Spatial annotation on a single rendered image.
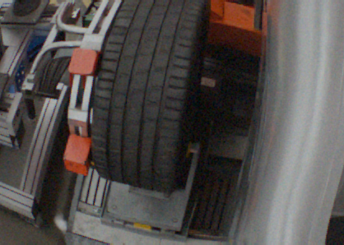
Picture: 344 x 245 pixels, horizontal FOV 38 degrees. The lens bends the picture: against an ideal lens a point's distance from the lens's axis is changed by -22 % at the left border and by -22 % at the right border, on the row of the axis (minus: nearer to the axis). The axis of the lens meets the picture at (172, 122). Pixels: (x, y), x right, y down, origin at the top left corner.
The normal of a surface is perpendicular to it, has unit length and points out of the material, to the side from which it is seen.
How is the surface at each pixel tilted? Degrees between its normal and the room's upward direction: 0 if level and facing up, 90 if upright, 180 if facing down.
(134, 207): 0
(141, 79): 39
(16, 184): 0
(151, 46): 24
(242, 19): 0
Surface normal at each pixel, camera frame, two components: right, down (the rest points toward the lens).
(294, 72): -0.76, -0.44
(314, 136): -0.32, -0.44
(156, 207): 0.04, -0.56
